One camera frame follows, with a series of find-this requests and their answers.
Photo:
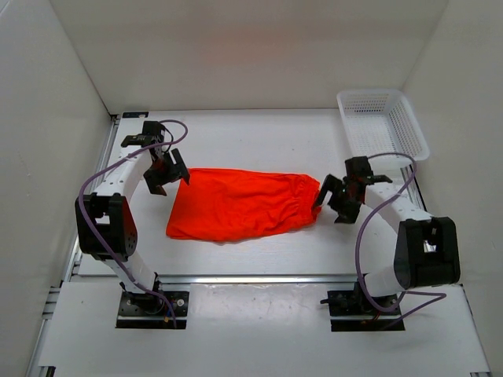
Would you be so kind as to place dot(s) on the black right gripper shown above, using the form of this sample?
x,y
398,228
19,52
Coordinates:
x,y
346,214

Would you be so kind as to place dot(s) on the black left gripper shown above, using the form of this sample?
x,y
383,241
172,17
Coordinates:
x,y
155,183

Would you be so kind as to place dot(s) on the orange shorts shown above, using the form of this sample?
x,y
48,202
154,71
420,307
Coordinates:
x,y
229,205

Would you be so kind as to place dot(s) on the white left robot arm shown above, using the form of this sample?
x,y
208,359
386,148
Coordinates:
x,y
106,227

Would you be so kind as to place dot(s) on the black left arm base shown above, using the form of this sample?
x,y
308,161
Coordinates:
x,y
144,311

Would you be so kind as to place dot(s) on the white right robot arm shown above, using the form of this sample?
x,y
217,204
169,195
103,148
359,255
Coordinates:
x,y
411,267

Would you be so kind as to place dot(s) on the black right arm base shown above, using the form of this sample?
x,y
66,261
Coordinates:
x,y
351,311

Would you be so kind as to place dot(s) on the white plastic mesh basket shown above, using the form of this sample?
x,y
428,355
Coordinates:
x,y
380,124

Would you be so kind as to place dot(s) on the black corner bracket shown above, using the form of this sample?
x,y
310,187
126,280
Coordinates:
x,y
135,115

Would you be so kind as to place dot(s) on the right side aluminium rail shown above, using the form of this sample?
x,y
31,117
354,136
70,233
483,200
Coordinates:
x,y
414,194

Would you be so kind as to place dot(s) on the left side aluminium rail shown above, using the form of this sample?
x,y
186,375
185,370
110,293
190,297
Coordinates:
x,y
90,158

